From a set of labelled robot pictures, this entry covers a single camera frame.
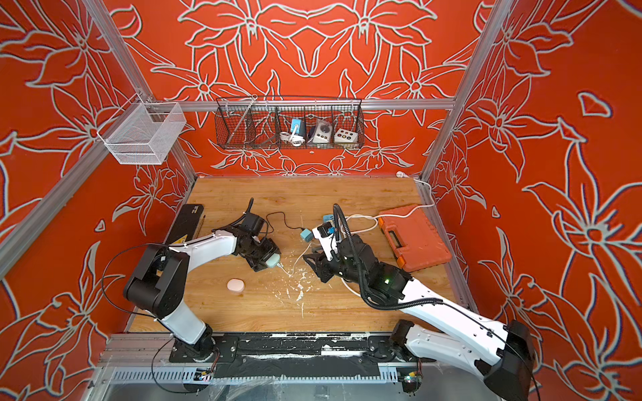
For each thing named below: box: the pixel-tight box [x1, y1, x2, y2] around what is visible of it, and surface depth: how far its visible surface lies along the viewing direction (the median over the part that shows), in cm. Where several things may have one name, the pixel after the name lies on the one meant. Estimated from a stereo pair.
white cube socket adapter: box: [334, 127, 359, 143], surface depth 96 cm
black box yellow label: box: [165, 203, 204, 246], surface depth 103 cm
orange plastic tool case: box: [377, 205, 452, 272], surface depth 95 cm
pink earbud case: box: [226, 278, 245, 293], surface depth 87 cm
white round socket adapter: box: [312, 120, 333, 143], surface depth 93 cm
